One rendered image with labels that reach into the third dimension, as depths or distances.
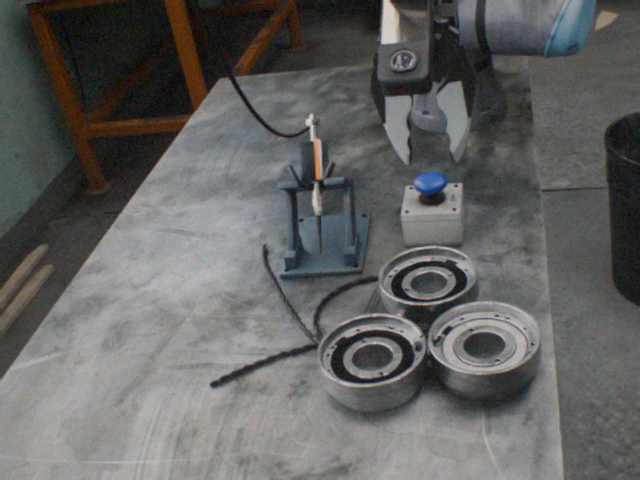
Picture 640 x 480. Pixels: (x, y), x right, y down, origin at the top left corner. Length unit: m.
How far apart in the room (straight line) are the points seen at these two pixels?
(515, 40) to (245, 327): 0.55
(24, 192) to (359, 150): 1.95
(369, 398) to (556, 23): 0.60
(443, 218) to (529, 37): 0.32
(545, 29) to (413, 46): 0.45
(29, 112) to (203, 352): 2.27
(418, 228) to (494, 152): 0.25
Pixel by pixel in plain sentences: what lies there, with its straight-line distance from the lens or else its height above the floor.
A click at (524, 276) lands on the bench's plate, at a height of 0.80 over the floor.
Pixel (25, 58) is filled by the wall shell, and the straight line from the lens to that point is 3.08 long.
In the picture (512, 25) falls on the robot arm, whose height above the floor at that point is 0.97.
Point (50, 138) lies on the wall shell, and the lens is 3.15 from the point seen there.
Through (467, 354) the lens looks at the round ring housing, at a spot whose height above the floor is 0.83.
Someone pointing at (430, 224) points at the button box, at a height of 0.83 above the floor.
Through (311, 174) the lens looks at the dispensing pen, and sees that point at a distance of 0.92.
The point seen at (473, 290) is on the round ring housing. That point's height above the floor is 0.83.
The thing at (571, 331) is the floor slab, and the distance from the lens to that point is 2.06.
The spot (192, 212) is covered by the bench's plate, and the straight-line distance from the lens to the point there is 1.13.
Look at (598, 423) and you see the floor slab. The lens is 1.84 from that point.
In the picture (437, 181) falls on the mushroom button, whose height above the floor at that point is 0.87.
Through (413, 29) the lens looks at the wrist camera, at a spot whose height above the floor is 1.11.
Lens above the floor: 1.33
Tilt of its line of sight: 32 degrees down
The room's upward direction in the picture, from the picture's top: 11 degrees counter-clockwise
